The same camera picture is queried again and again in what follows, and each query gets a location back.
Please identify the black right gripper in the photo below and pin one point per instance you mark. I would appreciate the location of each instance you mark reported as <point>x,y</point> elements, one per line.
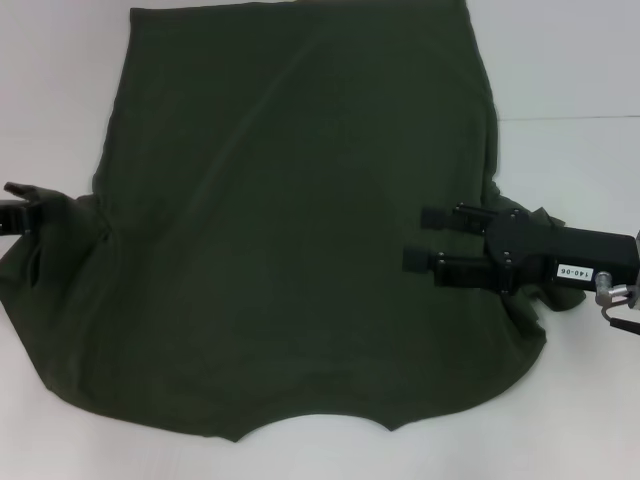
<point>540,255</point>

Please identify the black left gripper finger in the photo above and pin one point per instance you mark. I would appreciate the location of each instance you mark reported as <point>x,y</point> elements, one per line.
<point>20,190</point>
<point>17,217</point>

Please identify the dark green shirt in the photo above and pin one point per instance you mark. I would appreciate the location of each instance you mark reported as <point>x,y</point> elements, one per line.
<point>300,200</point>

